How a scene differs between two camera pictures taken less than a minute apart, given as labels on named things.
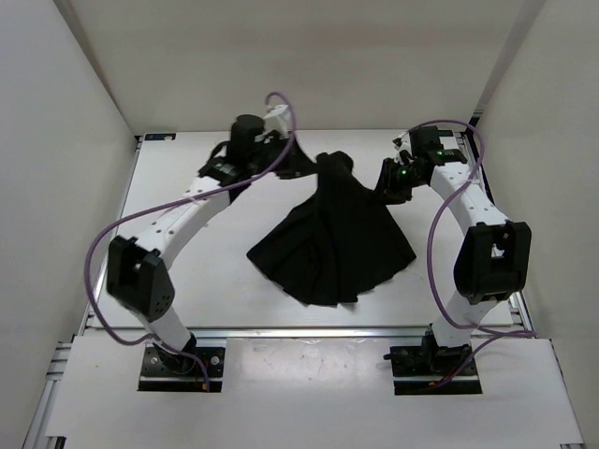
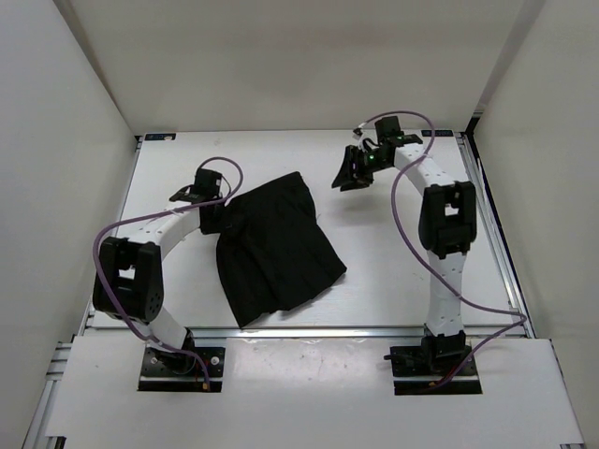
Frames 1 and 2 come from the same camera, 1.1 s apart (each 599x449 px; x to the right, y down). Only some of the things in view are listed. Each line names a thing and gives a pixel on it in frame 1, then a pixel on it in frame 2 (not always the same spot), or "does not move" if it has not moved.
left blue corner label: [159, 137] does not move
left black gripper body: [257, 160] -> [218, 222]
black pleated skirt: [335, 239] -> [273, 253]
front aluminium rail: [367, 331] does not move
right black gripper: [385, 183] -> [348, 178]
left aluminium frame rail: [36, 438] does not move
